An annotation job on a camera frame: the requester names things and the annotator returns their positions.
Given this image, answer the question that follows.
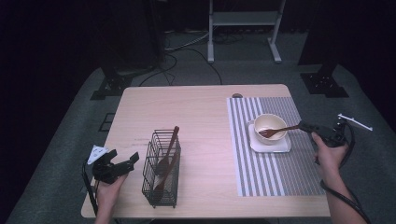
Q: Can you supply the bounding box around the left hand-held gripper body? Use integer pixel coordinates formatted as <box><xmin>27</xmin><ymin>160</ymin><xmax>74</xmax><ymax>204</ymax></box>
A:
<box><xmin>86</xmin><ymin>145</ymin><xmax>132</xmax><ymax>185</ymax></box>

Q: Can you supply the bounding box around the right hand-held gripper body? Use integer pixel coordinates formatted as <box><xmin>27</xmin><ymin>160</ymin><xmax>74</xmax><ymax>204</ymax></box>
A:
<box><xmin>317</xmin><ymin>113</ymin><xmax>374</xmax><ymax>148</ymax></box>

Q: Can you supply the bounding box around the black wire basket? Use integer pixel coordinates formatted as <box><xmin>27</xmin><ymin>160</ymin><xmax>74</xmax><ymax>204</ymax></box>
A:
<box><xmin>141</xmin><ymin>128</ymin><xmax>182</xmax><ymax>209</ymax></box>

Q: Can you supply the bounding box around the cream bowl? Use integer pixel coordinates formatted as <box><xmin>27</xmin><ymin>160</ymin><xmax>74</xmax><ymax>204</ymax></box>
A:
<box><xmin>253</xmin><ymin>113</ymin><xmax>289</xmax><ymax>147</ymax></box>

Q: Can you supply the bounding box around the person's left hand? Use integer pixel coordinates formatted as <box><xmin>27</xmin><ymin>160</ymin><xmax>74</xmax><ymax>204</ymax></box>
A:
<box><xmin>95</xmin><ymin>173</ymin><xmax>129</xmax><ymax>204</ymax></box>

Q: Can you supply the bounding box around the person's right hand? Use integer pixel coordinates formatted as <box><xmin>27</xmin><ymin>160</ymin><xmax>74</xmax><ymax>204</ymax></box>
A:
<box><xmin>310</xmin><ymin>131</ymin><xmax>350</xmax><ymax>176</ymax></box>

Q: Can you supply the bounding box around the square floor outlet cover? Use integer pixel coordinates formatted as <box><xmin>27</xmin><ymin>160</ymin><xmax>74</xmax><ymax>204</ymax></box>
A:
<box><xmin>98</xmin><ymin>112</ymin><xmax>117</xmax><ymax>133</ymax></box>

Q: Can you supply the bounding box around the white square plate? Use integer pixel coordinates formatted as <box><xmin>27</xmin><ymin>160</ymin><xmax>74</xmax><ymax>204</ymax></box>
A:
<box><xmin>247</xmin><ymin>119</ymin><xmax>293</xmax><ymax>154</ymax></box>

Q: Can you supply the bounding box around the short wooden spoon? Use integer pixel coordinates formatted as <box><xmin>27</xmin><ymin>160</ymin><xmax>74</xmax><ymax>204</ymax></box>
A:
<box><xmin>152</xmin><ymin>151</ymin><xmax>181</xmax><ymax>202</ymax></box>

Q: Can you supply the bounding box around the long wooden spoon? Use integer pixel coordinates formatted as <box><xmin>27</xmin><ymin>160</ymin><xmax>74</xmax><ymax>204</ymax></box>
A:
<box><xmin>154</xmin><ymin>125</ymin><xmax>180</xmax><ymax>176</ymax></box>

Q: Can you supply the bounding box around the black stand base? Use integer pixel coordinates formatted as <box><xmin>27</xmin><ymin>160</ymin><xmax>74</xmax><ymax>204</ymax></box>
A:
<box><xmin>90</xmin><ymin>74</ymin><xmax>134</xmax><ymax>102</ymax></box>
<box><xmin>299</xmin><ymin>63</ymin><xmax>350</xmax><ymax>99</ymax></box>

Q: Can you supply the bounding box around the grey striped placemat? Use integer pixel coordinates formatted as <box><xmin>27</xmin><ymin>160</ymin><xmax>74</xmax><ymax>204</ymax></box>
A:
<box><xmin>226</xmin><ymin>96</ymin><xmax>327</xmax><ymax>198</ymax></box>

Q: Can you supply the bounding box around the white metal stand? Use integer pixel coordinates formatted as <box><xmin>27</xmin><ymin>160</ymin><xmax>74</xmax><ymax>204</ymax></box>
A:
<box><xmin>206</xmin><ymin>0</ymin><xmax>287</xmax><ymax>64</ymax></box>

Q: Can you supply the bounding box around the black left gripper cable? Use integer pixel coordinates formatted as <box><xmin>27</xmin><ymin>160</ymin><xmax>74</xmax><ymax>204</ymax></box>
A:
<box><xmin>81</xmin><ymin>159</ymin><xmax>100</xmax><ymax>217</ymax></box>

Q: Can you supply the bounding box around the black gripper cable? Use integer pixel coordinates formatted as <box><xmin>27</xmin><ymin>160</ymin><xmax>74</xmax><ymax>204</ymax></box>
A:
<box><xmin>319</xmin><ymin>122</ymin><xmax>372</xmax><ymax>224</ymax></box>
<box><xmin>81</xmin><ymin>159</ymin><xmax>100</xmax><ymax>217</ymax></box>

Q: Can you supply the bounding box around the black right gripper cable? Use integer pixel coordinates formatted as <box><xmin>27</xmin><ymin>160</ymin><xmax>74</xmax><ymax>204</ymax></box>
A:
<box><xmin>319</xmin><ymin>122</ymin><xmax>372</xmax><ymax>224</ymax></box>

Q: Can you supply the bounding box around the black floor cable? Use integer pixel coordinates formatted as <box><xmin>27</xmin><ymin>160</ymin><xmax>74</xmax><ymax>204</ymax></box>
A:
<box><xmin>137</xmin><ymin>46</ymin><xmax>224</xmax><ymax>88</ymax></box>

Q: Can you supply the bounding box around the grey floor cable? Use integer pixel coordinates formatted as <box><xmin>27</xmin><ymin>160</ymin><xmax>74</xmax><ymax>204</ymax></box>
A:
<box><xmin>163</xmin><ymin>30</ymin><xmax>210</xmax><ymax>52</ymax></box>

